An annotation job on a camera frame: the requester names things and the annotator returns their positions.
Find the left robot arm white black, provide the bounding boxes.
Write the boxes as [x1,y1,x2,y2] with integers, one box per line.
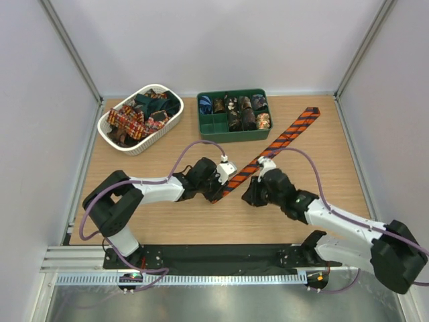
[82,156,237,268]

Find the white plastic basket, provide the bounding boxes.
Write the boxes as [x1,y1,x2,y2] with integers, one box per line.
[97,84,184,156]

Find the dark floral rolled tie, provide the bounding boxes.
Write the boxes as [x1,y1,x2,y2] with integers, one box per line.
[225,95,243,131]

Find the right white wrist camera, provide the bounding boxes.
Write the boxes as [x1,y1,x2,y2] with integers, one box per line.
[257,156,277,178]

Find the left aluminium frame post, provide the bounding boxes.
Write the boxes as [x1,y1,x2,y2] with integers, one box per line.
[39,0,105,246]

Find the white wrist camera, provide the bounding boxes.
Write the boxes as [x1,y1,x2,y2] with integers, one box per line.
[217,161,237,185]
[257,156,277,178]

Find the beige red rolled tie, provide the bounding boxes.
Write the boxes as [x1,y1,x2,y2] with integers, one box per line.
[256,113,271,130]

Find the green divided organizer tray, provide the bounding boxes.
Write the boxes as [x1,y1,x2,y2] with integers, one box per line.
[196,89,273,143]

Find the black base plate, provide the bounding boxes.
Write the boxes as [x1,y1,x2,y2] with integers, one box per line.
[103,243,343,276]

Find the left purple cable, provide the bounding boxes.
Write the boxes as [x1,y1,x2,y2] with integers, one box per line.
[78,140,229,309]

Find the aluminium frame post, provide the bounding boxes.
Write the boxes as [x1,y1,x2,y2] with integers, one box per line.
[333,0,397,219]
[39,0,105,246]

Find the blue grey rolled tie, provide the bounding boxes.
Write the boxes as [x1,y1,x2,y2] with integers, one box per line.
[251,94,268,111]

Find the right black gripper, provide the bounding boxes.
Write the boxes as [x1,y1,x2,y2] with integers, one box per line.
[241,175,284,207]

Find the dark green tie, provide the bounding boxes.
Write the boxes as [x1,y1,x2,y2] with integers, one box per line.
[134,90,181,120]

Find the red yellow patterned tie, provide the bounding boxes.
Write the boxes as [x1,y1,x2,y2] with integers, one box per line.
[107,105,170,140]

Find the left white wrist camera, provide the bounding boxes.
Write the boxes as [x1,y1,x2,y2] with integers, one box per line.
[217,161,237,185]

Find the right aluminium frame post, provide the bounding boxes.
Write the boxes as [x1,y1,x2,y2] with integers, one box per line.
[333,0,397,219]

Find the brown camouflage rolled tie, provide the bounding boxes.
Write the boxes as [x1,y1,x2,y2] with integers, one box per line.
[212,97,225,114]

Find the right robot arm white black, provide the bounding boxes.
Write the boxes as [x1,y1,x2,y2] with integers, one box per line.
[242,168,428,294]

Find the orange navy striped tie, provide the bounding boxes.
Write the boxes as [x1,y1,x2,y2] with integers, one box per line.
[211,107,320,204]

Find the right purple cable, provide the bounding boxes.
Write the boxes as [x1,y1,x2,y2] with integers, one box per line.
[264,147,429,295]

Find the slotted grey cable duct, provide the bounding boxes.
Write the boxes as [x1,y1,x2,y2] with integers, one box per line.
[56,272,307,286]

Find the purple cable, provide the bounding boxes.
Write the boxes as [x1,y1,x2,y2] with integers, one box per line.
[78,140,229,309]
[264,147,429,295]

